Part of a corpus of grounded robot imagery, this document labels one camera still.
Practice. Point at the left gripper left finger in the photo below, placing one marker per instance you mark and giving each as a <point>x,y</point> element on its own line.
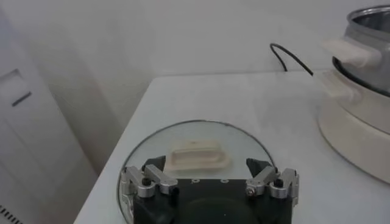
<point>152,182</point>

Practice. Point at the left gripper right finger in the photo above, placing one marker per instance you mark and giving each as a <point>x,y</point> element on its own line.
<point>268,184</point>

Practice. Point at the round glass pot lid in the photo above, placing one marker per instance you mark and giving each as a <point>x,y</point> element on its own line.
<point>198,155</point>

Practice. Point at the stainless steel steamer basket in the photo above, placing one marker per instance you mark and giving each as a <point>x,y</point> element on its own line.
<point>371,39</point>

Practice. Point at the white table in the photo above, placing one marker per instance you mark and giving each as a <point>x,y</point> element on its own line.
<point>228,97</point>

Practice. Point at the white electric cooker base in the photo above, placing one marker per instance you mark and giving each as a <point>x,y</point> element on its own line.
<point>356,137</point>

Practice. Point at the white cabinet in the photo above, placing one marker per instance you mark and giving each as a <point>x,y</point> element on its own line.
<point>30,146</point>

